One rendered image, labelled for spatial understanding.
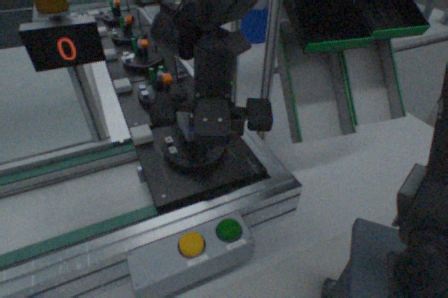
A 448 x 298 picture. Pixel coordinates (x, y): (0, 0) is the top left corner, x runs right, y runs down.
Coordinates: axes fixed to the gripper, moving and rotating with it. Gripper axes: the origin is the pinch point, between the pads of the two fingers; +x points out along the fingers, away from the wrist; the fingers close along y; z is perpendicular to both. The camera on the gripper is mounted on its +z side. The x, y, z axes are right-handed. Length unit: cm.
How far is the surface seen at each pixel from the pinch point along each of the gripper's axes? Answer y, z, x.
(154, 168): -11.8, -3.2, 13.8
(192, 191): -3.2, 2.9, 12.8
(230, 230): 4.2, 11.6, 11.4
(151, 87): -18.4, -33.9, 14.9
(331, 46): 20.7, -14.5, -10.0
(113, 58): -37, -57, 20
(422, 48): 106, -112, 35
